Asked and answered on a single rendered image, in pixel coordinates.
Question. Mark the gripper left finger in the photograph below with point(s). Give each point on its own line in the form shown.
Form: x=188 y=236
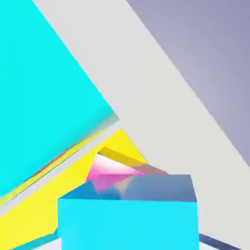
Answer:
x=45 y=243

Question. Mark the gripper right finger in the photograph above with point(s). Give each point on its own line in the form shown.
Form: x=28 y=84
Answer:
x=209 y=244

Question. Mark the small light blue cube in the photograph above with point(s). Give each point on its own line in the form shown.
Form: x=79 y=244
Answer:
x=129 y=222

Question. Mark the small pink cube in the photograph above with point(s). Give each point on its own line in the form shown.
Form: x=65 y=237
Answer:
x=109 y=166

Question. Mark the large yellow box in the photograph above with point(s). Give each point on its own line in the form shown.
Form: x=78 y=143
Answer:
x=39 y=214

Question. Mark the large cyan box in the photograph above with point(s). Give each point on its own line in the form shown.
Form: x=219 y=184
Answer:
x=39 y=87

